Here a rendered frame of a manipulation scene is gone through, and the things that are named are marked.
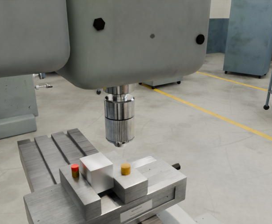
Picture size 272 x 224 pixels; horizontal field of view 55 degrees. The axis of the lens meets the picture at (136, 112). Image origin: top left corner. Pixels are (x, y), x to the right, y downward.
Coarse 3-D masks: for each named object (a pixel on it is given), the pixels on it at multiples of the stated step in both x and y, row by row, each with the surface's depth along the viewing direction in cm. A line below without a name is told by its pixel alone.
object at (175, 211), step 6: (168, 210) 73; (174, 210) 73; (180, 210) 73; (162, 216) 71; (168, 216) 71; (174, 216) 71; (180, 216) 71; (186, 216) 71; (168, 222) 69; (174, 222) 69; (180, 222) 69; (186, 222) 69; (192, 222) 69
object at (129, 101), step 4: (108, 96) 40; (128, 96) 40; (132, 96) 40; (104, 100) 39; (108, 100) 38; (112, 100) 38; (116, 100) 38; (120, 100) 38; (124, 100) 38; (128, 100) 38; (132, 100) 39; (104, 104) 39; (108, 104) 38; (112, 104) 38; (116, 104) 38; (120, 104) 38; (124, 104) 38; (128, 104) 38; (132, 104) 39
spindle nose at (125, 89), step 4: (128, 84) 37; (132, 84) 38; (108, 88) 37; (112, 88) 37; (116, 88) 37; (120, 88) 37; (124, 88) 37; (128, 88) 37; (132, 88) 38; (108, 92) 37; (112, 92) 37; (116, 92) 37; (120, 92) 37; (124, 92) 37; (128, 92) 38
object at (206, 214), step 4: (204, 212) 90; (208, 212) 89; (196, 216) 88; (200, 216) 87; (204, 216) 87; (208, 216) 87; (212, 216) 87; (196, 220) 86; (200, 220) 86; (204, 220) 86; (208, 220) 86; (212, 220) 86; (216, 220) 86
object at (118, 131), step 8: (104, 112) 40; (112, 112) 38; (120, 112) 38; (128, 112) 39; (112, 120) 39; (120, 120) 39; (128, 120) 39; (112, 128) 39; (120, 128) 39; (128, 128) 40; (112, 136) 40; (120, 136) 40; (128, 136) 40
